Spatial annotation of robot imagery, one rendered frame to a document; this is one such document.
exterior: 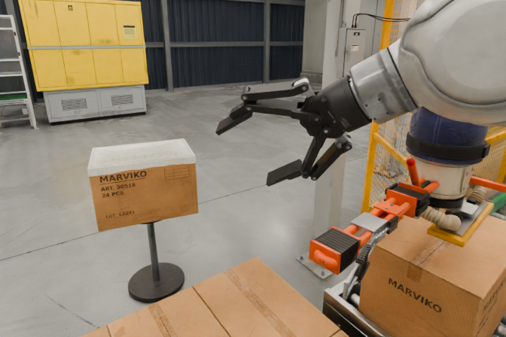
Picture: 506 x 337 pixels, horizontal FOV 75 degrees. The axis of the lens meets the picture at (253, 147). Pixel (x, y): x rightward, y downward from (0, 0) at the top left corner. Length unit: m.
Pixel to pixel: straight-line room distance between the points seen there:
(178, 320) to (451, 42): 1.53
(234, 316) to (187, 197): 0.84
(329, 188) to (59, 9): 6.53
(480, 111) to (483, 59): 0.03
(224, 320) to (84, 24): 6.92
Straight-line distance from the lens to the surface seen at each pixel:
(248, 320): 1.61
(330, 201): 2.45
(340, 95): 0.46
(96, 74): 7.85
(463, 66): 0.24
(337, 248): 0.72
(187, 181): 2.10
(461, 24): 0.25
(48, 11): 7.77
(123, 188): 2.07
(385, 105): 0.45
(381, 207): 0.93
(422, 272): 1.35
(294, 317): 1.62
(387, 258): 1.40
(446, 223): 1.10
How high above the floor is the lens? 1.70
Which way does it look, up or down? 18 degrees down
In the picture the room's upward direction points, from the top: straight up
